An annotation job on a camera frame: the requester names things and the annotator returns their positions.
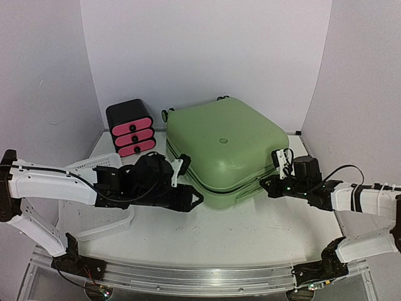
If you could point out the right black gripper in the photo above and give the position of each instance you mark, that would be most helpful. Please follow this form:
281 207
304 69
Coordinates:
275 183

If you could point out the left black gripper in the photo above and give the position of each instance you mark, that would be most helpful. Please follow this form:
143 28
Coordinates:
180 202

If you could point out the green hard-shell suitcase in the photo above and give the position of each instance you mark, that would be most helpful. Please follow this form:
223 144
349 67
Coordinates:
229 144

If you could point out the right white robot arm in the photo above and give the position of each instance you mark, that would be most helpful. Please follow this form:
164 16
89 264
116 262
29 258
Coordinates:
369 212

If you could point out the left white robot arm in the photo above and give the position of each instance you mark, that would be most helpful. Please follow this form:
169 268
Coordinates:
99 186

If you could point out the black pink drawer organizer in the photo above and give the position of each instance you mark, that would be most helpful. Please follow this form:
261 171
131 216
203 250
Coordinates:
131 127

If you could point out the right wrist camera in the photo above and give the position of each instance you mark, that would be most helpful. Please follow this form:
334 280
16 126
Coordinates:
305 169

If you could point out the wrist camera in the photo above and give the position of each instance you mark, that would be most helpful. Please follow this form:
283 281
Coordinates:
305 169
154 172

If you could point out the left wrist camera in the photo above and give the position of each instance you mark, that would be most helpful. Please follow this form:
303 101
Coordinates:
154 172

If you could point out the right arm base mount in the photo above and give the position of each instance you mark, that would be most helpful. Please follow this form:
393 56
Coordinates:
328 268

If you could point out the aluminium front rail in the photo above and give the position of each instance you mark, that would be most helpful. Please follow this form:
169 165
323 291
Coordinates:
214 282

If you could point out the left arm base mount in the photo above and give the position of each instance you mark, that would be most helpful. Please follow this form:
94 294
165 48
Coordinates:
81 266

